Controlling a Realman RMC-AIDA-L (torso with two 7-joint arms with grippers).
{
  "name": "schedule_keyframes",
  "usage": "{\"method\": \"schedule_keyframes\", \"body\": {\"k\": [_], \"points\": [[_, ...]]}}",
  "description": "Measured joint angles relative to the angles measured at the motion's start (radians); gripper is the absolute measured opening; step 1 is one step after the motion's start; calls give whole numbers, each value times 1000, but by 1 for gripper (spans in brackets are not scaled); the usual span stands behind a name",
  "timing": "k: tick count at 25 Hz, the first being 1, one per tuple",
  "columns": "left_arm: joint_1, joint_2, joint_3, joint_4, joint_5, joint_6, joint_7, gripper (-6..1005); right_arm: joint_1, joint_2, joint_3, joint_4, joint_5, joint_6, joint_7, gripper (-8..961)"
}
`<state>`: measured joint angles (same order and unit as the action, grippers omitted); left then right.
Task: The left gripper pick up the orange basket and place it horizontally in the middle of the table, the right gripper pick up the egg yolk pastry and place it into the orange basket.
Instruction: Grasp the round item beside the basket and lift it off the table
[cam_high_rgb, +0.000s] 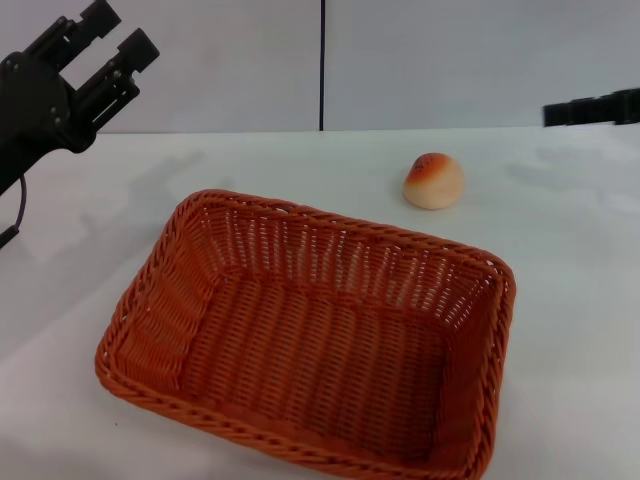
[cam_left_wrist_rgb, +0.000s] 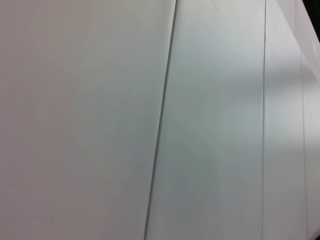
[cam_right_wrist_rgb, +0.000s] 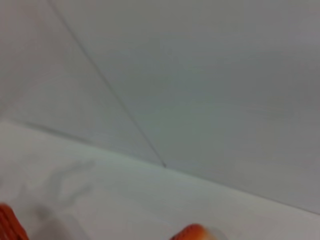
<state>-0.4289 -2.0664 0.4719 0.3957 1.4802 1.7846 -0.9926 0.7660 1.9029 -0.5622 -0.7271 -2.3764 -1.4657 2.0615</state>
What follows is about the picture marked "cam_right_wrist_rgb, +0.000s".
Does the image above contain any orange ribbed basket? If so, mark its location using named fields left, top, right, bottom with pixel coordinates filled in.
left=0, top=203, right=29, bottom=240

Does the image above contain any orange and white object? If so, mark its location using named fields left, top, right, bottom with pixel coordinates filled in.
left=170, top=223, right=227, bottom=240

